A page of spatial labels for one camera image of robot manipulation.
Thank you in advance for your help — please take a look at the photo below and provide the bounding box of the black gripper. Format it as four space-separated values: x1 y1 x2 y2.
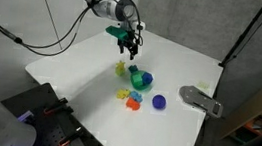
117 25 144 60

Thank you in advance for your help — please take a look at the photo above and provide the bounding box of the yellow star toy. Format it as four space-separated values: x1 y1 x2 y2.
115 61 125 73

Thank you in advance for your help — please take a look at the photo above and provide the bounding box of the teal toy on table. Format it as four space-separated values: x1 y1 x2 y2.
128 64 138 73

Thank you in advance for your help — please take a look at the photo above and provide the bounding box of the light green block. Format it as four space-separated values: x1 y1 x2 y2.
116 72 125 77

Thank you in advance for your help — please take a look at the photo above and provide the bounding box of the green block in bowl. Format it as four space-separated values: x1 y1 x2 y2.
131 74 143 88

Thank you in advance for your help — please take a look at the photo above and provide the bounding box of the green plastic bowl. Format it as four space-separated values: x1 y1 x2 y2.
130 70 151 90

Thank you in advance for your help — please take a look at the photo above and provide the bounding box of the dark blue toy in bowl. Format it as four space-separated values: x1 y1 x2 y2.
142 72 154 85

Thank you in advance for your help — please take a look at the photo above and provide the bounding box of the yellow animal toy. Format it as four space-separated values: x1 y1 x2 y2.
116 89 131 99

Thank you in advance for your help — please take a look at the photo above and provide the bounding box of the light blue toy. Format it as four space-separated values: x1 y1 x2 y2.
129 91 143 102

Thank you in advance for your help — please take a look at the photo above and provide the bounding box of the orange toy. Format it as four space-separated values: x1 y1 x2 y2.
126 98 140 111

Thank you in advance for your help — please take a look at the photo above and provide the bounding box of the purple blue ball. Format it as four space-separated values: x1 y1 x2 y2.
152 94 167 110

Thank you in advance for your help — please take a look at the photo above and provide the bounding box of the orange black clamp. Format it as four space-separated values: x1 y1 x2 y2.
44 98 68 115
58 127 84 146

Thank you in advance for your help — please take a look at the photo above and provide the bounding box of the black tripod pole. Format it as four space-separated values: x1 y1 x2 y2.
220 6 262 67

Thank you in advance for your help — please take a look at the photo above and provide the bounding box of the green wrist camera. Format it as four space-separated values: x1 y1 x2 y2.
105 26 129 41

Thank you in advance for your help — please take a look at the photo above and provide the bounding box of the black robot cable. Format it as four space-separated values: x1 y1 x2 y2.
0 0 148 68

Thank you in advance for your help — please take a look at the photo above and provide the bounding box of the grey metal mount plate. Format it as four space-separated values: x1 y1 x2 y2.
178 85 223 119

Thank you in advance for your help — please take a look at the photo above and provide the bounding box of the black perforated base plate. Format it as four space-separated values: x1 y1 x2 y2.
2 83 104 146

